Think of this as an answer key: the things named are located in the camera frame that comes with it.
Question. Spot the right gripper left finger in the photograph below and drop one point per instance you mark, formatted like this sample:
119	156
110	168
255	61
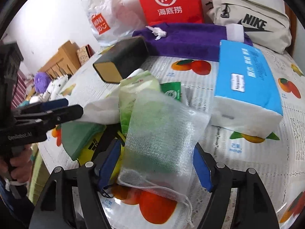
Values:
92	177

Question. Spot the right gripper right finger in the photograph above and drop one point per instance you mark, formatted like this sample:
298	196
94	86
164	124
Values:
217	179

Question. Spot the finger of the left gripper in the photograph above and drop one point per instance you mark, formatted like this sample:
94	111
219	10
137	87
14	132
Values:
51	103
59	116

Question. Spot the yellow Adidas mini bag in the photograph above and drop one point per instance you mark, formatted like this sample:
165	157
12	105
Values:
99	143

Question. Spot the green cloth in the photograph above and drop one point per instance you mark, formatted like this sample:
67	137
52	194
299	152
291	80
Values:
75	135

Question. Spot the white cloth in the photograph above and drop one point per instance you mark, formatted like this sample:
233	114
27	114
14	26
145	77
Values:
104	111

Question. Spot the white mesh pouch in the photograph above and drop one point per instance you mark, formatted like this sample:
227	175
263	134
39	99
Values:
159	147

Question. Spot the green wet wipes pack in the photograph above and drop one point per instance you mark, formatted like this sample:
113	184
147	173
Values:
129	88

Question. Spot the dark green gold box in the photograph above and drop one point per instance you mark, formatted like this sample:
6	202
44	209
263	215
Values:
121	60

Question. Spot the green sachet packet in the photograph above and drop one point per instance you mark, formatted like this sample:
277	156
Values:
172	89

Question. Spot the person's left hand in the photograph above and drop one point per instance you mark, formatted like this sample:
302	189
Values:
23	165

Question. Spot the white plush toy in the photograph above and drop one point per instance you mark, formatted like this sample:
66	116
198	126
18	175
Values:
52	91

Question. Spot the purple plush toy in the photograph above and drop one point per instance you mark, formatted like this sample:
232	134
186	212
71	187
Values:
41	82

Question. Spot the brown patterned box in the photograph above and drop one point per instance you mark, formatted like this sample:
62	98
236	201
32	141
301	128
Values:
84	53

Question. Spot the fruit print tablecloth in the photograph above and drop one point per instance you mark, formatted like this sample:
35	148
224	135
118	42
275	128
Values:
278	161

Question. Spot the blue tissue pack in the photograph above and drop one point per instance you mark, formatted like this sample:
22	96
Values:
246	98

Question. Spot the white Miniso plastic bag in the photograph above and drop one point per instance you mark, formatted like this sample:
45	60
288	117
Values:
111	21

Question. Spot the purple fabric storage tray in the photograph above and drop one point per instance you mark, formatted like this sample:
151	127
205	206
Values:
185	40

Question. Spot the crumpled white tissue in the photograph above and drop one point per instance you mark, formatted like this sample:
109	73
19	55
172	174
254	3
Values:
157	32

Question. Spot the white sponge block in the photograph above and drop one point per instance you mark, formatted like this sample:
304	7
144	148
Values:
235	32

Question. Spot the beige Nike bag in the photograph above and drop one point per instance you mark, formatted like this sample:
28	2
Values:
265	26

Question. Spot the red Haidilao paper bag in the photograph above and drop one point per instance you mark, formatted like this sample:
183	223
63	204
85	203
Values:
172	11

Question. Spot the brown wooden door frame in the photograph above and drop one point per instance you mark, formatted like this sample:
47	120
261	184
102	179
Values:
293	28

